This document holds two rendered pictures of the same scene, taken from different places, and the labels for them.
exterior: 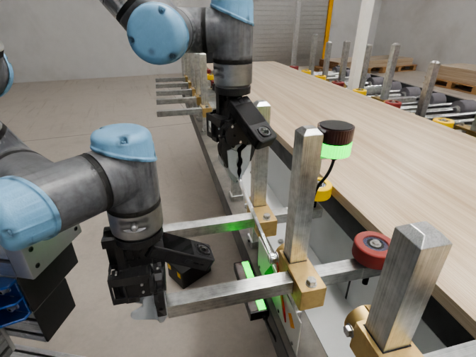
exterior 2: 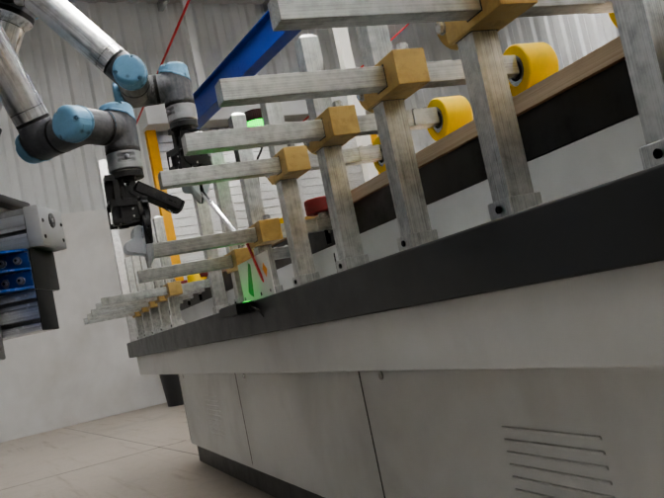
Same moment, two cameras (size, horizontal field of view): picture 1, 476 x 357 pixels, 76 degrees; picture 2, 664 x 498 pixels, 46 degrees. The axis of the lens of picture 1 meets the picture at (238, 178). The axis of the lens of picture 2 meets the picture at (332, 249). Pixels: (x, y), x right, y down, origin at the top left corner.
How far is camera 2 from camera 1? 1.53 m
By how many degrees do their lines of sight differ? 34
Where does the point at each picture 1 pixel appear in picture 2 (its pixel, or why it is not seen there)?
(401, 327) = not seen: hidden behind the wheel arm
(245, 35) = (185, 84)
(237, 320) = not seen: outside the picture
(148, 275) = (136, 198)
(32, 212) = (84, 113)
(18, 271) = (31, 239)
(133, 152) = (124, 108)
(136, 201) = (127, 137)
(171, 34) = (138, 65)
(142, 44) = (122, 73)
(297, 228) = (248, 189)
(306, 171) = not seen: hidden behind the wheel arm
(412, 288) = (269, 109)
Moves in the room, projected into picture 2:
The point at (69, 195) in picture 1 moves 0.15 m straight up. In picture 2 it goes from (97, 114) to (84, 44)
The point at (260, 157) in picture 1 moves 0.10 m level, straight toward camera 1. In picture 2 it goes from (223, 198) to (220, 191)
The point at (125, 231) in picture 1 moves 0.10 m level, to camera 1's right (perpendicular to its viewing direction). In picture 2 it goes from (121, 160) to (168, 152)
